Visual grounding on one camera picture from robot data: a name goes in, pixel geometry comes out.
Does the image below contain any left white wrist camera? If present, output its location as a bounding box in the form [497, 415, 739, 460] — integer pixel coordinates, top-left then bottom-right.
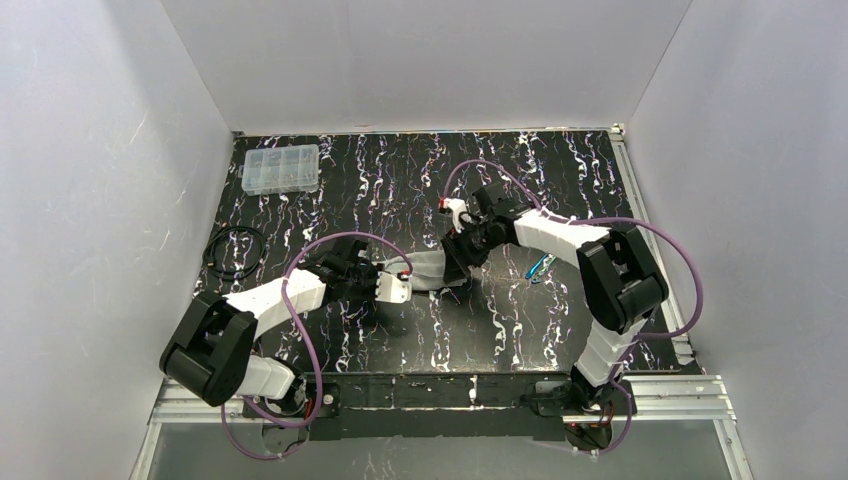
[375, 270, 413, 304]

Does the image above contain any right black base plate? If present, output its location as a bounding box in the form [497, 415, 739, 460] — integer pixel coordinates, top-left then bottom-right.
[523, 380, 638, 419]

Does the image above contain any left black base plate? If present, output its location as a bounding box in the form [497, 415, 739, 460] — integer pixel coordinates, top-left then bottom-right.
[259, 382, 341, 420]

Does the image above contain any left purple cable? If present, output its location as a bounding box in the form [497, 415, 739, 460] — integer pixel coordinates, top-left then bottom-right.
[219, 230, 416, 462]

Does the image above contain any grey cloth napkin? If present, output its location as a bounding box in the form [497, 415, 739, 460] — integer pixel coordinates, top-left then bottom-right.
[406, 250, 468, 293]

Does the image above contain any aluminium front rail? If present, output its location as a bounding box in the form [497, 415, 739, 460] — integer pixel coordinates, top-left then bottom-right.
[151, 373, 737, 423]

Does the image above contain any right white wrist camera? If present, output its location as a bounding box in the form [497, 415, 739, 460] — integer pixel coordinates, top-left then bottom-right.
[439, 197, 475, 233]

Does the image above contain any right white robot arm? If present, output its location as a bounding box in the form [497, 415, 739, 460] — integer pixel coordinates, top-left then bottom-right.
[439, 183, 669, 406]

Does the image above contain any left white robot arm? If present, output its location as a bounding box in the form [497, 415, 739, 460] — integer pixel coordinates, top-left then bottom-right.
[159, 238, 389, 406]

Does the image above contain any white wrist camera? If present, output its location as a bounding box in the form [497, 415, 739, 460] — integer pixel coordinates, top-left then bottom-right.
[439, 197, 475, 233]
[375, 270, 413, 304]

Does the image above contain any blue metallic fork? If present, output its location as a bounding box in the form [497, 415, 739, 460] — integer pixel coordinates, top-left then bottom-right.
[523, 252, 555, 282]

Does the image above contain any upper black coiled cable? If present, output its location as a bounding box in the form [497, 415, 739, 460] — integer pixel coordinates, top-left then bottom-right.
[202, 226, 269, 282]

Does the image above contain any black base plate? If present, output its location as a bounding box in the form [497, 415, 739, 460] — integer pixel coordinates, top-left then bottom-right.
[523, 380, 638, 419]
[259, 382, 341, 420]

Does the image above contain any clear plastic organizer box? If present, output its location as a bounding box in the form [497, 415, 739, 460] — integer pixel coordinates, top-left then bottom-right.
[241, 144, 320, 196]

